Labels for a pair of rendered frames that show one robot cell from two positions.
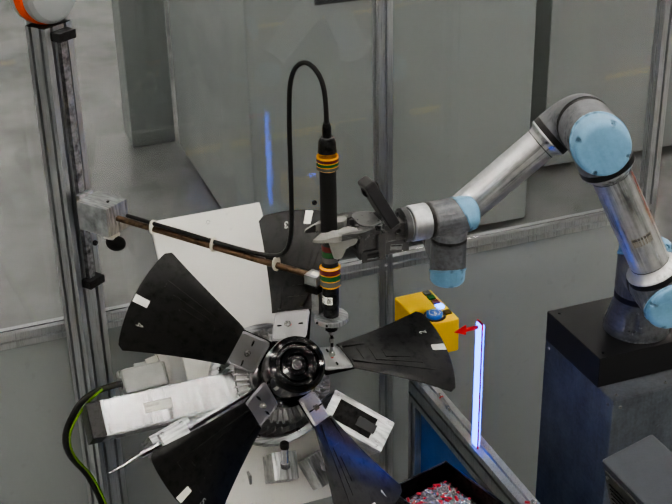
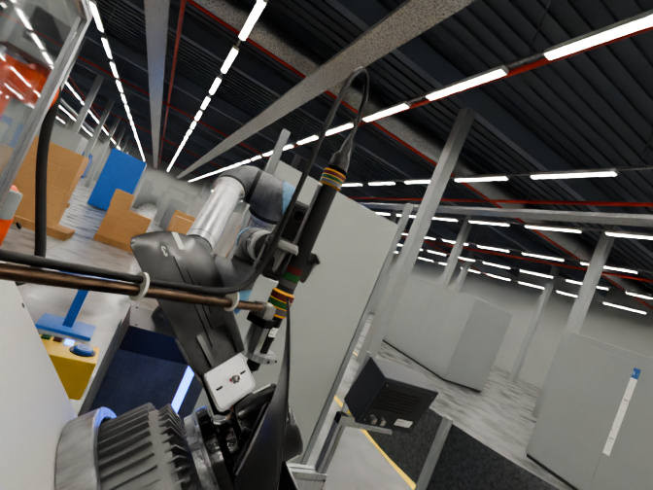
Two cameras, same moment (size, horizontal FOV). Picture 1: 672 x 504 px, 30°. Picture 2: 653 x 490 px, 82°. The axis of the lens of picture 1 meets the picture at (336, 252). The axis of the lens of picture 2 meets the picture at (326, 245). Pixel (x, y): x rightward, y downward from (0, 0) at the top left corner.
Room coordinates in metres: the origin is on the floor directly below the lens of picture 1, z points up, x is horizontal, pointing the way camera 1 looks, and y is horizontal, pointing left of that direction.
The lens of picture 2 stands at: (2.28, 0.71, 1.48)
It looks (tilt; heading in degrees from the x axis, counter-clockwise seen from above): 3 degrees up; 264
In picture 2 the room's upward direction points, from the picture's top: 23 degrees clockwise
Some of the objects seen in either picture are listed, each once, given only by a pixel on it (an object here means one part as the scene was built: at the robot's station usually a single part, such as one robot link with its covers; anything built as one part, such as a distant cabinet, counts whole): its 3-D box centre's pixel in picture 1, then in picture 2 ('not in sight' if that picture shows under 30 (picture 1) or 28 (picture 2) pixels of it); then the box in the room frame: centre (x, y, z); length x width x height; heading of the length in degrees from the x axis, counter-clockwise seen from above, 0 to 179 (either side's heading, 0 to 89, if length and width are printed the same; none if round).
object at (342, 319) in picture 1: (326, 298); (264, 331); (2.25, 0.02, 1.33); 0.09 x 0.07 x 0.10; 56
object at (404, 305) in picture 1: (426, 325); (51, 367); (2.65, -0.22, 1.02); 0.16 x 0.10 x 0.11; 21
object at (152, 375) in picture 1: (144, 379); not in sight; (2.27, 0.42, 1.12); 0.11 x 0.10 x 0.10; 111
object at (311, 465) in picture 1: (320, 467); not in sight; (2.23, 0.04, 0.91); 0.12 x 0.08 x 0.12; 21
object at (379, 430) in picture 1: (350, 424); not in sight; (2.29, -0.02, 0.98); 0.20 x 0.16 x 0.20; 21
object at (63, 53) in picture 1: (78, 163); not in sight; (2.62, 0.58, 1.48); 0.05 x 0.03 x 0.62; 146
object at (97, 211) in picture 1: (100, 213); not in sight; (2.59, 0.53, 1.37); 0.10 x 0.07 x 0.08; 56
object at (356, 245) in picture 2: not in sight; (294, 310); (2.01, -2.01, 1.10); 1.21 x 0.05 x 2.20; 21
